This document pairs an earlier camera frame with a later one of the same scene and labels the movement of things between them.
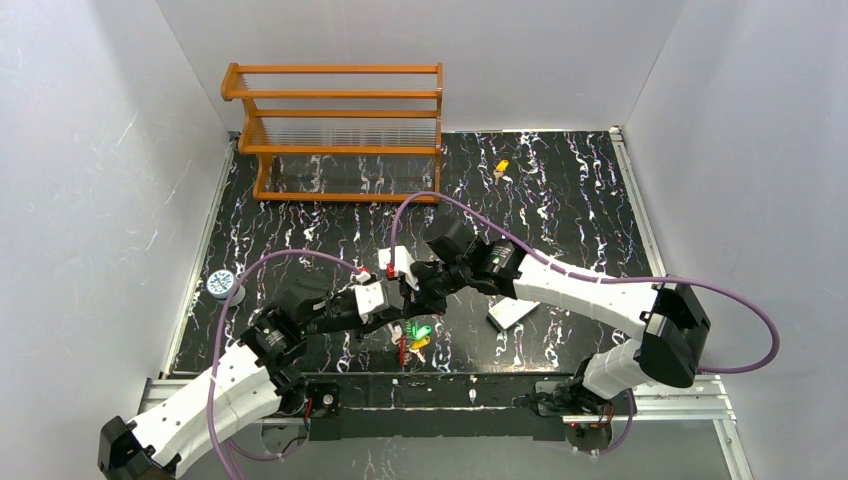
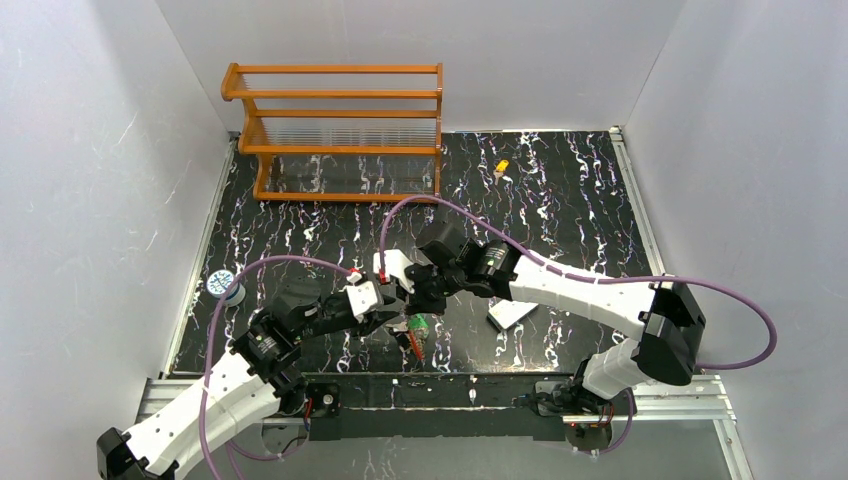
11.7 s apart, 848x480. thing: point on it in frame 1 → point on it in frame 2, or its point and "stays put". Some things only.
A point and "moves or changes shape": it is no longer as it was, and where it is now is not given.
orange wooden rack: x=342 y=133 stays put
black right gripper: x=419 y=283 stays put
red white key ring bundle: x=410 y=337 moves or changes shape
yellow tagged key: x=500 y=170 stays put
